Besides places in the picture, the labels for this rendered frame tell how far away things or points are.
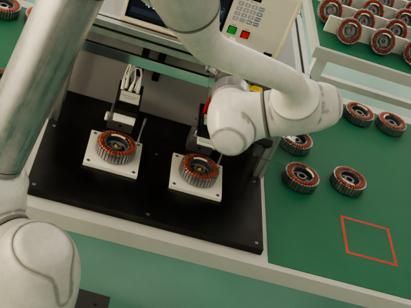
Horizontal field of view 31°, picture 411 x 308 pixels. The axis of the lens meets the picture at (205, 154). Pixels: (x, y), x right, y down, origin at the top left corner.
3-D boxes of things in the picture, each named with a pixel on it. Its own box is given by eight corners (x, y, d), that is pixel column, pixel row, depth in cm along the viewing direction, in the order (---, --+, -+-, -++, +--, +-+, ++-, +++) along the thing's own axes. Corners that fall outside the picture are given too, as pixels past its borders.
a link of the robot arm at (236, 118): (212, 126, 172) (268, 118, 171) (210, 167, 160) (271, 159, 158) (203, 87, 166) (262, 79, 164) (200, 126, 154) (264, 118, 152)
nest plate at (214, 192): (220, 202, 207) (221, 198, 206) (168, 188, 204) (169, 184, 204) (221, 168, 219) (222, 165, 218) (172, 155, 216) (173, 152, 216)
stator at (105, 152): (131, 170, 203) (135, 159, 201) (91, 159, 201) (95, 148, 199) (135, 145, 212) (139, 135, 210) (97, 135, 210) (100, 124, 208)
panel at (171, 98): (262, 146, 235) (298, 68, 217) (56, 87, 224) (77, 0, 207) (262, 144, 236) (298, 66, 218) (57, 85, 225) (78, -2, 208)
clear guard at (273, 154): (289, 167, 188) (298, 149, 185) (199, 141, 184) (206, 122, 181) (282, 98, 214) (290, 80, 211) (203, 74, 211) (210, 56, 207)
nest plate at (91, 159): (136, 179, 203) (137, 176, 202) (82, 164, 200) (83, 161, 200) (141, 146, 215) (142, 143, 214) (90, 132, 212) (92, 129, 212)
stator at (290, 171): (295, 196, 223) (299, 187, 221) (274, 172, 230) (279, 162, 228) (322, 192, 229) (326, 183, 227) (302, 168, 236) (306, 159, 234)
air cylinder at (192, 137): (209, 156, 222) (215, 142, 218) (185, 150, 220) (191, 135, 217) (210, 146, 226) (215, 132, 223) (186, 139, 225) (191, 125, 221)
